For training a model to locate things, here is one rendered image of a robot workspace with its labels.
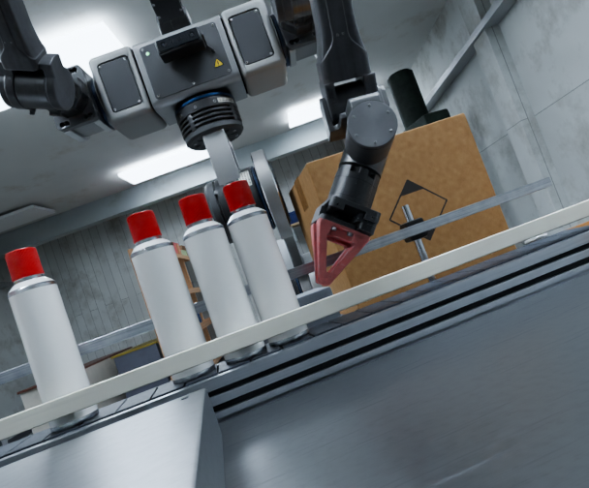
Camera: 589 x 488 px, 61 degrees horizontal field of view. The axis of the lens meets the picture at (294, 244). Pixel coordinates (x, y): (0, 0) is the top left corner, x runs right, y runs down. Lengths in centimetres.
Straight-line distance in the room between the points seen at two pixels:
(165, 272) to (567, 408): 43
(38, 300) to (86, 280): 872
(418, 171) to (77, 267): 873
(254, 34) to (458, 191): 54
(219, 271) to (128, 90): 64
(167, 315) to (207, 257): 8
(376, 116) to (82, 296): 891
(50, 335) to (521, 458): 48
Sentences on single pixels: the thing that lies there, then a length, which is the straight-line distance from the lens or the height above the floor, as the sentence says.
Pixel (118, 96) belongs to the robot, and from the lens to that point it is 115.
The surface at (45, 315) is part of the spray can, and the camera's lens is 62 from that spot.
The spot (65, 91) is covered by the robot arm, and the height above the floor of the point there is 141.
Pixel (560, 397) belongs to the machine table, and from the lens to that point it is 35.
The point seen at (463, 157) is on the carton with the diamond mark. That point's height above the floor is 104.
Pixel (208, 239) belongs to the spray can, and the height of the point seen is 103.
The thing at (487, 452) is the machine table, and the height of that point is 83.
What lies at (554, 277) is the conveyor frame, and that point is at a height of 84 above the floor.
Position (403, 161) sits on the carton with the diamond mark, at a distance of 88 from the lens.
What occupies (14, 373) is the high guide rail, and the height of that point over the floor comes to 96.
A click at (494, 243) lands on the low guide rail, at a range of 67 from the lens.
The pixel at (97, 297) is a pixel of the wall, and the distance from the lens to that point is 927.
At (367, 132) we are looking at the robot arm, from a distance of 58.
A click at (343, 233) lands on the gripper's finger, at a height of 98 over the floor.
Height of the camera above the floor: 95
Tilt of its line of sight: 3 degrees up
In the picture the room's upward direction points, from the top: 20 degrees counter-clockwise
